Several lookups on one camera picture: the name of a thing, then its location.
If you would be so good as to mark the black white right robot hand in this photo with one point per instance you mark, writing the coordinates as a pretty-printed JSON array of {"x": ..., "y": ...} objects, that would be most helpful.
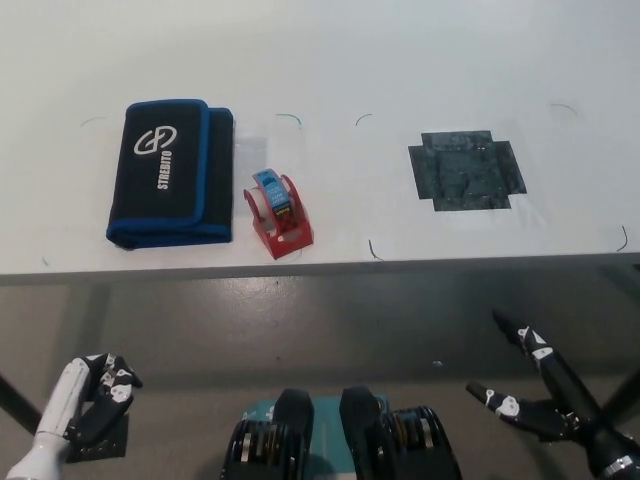
[{"x": 570, "y": 385}]

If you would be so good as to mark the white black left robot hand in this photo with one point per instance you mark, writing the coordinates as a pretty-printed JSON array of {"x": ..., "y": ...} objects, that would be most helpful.
[{"x": 62, "y": 400}]

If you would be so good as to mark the red tape dispenser blue label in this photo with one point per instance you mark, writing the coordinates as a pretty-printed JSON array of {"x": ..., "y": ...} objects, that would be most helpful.
[{"x": 287, "y": 237}]

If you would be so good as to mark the black tape patch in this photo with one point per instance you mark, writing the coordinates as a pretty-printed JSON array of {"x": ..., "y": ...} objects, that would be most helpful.
[{"x": 465, "y": 170}]

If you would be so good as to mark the black perforated floor plate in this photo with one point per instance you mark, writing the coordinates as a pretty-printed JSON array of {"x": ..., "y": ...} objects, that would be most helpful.
[{"x": 112, "y": 445}]

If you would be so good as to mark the black pouch blue trim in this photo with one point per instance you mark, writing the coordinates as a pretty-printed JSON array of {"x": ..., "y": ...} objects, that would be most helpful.
[{"x": 165, "y": 170}]

